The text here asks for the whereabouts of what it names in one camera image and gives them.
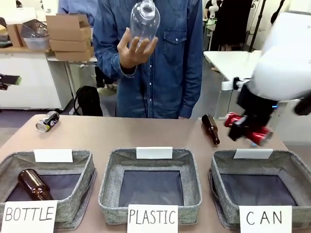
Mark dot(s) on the wide brown glass bottle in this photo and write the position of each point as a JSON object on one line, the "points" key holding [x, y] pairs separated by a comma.
{"points": [[32, 184]]}

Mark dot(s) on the white paper sign CAN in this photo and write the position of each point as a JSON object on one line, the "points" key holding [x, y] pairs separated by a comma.
{"points": [[264, 218]]}

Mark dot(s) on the person's left forearm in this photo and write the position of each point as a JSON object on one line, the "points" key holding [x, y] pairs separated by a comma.
{"points": [[192, 89]]}

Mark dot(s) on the small cardboard box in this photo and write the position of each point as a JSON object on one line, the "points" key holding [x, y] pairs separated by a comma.
{"points": [[15, 35]]}

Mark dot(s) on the white cabinet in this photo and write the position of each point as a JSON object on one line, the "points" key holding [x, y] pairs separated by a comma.
{"points": [[31, 80]]}

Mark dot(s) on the black hanging curtain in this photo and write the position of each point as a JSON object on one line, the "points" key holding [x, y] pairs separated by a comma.
{"points": [[230, 21]]}

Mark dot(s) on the person in denim shirt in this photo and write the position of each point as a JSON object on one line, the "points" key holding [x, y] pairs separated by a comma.
{"points": [[167, 80]]}

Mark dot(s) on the black backpack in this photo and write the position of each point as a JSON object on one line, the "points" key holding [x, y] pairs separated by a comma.
{"points": [[88, 102]]}

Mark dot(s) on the grey fabric basket plastic label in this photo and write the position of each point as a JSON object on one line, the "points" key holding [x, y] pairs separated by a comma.
{"points": [[111, 174]]}

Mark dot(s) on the white paper sign BOTTLE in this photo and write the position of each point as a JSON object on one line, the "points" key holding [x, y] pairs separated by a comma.
{"points": [[29, 216]]}

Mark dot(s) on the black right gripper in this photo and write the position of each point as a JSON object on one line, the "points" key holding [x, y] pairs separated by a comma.
{"points": [[255, 106]]}

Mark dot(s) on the grey fabric basket bottle label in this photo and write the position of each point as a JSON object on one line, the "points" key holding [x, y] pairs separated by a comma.
{"points": [[80, 174]]}

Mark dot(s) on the clear plastic bottle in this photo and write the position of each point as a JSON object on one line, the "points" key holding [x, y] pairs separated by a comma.
{"points": [[145, 24]]}

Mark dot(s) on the grey fabric basket can label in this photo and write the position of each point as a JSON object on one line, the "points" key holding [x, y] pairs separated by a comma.
{"points": [[218, 174]]}

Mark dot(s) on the slim brown glass bottle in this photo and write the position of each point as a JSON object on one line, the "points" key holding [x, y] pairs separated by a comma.
{"points": [[211, 127]]}

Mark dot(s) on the open cardboard box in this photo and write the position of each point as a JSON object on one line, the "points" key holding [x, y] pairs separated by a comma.
{"points": [[69, 28]]}

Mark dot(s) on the black drink can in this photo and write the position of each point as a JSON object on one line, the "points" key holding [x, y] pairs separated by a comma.
{"points": [[48, 121]]}

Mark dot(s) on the white paper sign PLASTIC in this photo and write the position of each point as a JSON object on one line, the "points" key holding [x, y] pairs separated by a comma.
{"points": [[152, 218]]}

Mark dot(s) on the person's right hand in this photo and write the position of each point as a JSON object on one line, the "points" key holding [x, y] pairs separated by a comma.
{"points": [[130, 53]]}

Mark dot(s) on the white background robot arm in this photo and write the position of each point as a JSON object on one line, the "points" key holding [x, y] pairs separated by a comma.
{"points": [[213, 8]]}

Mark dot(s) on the black tripod pole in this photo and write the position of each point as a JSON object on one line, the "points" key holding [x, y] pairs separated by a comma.
{"points": [[257, 24]]}

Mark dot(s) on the red drink can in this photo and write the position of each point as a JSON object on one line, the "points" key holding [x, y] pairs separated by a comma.
{"points": [[257, 138]]}

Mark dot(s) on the person's right forearm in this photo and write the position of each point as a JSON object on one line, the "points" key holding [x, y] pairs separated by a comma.
{"points": [[109, 58]]}

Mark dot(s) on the person in blue shirt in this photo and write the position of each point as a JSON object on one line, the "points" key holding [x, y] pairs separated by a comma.
{"points": [[77, 7]]}

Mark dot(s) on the clear plastic storage bin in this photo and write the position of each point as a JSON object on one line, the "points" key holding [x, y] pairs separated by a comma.
{"points": [[35, 36]]}

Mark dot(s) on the flat cardboard box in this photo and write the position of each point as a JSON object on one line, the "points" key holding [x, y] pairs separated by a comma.
{"points": [[70, 45], [73, 55]]}

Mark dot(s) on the white background table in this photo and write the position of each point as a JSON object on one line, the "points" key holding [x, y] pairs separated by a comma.
{"points": [[230, 61]]}

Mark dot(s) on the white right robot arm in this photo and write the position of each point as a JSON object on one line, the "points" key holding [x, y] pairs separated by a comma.
{"points": [[277, 60]]}

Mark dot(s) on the blank white card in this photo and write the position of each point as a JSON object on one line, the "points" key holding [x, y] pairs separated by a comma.
{"points": [[252, 153], [154, 152], [53, 155]]}

